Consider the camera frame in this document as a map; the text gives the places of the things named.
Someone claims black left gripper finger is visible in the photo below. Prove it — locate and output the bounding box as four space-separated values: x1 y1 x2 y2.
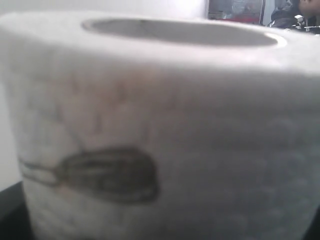
0 181 34 240

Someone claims white printed paper towel roll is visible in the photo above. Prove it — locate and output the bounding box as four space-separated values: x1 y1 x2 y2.
0 11 320 240

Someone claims background shelf with red items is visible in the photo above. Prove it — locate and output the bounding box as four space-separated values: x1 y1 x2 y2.
207 0 266 25

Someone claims person in dark clothes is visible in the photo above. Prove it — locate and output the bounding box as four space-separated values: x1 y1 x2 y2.
267 0 320 36

